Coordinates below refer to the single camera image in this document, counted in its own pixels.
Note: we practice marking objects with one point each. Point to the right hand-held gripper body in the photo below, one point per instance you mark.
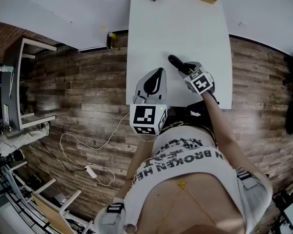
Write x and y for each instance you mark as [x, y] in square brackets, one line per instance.
[201, 83]

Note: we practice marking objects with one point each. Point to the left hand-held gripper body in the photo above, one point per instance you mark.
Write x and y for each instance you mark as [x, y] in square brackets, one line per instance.
[144, 114]

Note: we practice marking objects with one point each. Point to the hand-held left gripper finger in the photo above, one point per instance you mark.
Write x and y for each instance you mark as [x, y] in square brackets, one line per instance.
[163, 89]
[139, 86]

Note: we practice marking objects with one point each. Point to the purple eggplant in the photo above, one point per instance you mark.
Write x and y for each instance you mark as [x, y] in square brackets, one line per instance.
[173, 59]

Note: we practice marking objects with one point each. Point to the person's left forearm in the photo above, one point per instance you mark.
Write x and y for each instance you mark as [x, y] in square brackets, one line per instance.
[139, 155]

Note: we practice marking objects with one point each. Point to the person's right forearm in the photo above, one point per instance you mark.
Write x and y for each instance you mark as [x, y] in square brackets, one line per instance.
[219, 121]

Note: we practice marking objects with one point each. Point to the white table top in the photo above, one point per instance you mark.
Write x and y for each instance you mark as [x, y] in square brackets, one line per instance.
[175, 28]

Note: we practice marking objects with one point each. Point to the person's black trousers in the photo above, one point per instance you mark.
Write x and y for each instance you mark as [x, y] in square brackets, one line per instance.
[178, 114]

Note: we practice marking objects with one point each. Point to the belt with gold buckle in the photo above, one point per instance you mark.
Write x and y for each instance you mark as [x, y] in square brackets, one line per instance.
[173, 124]

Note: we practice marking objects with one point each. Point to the white printed t-shirt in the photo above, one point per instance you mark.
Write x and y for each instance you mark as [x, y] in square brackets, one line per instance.
[180, 155]

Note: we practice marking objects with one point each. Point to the small black yellow fixture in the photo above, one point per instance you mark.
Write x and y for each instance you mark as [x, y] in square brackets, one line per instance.
[109, 41]

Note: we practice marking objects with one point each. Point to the person's bare upper body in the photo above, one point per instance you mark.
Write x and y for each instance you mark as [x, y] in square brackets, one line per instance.
[185, 208]

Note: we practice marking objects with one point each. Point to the pale face mask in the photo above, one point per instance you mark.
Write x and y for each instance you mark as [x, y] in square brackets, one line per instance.
[6, 69]

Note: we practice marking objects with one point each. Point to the white paper sheet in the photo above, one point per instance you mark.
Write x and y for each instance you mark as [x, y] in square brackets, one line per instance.
[6, 113]

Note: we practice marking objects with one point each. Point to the white metal rack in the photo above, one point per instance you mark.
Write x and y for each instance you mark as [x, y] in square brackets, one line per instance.
[12, 177]

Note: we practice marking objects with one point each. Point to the grey desk with white frame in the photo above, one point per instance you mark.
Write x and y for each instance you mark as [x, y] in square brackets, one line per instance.
[11, 89]

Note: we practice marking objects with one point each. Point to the wooden chair with white frame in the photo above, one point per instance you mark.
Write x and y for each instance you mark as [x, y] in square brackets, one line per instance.
[48, 213]

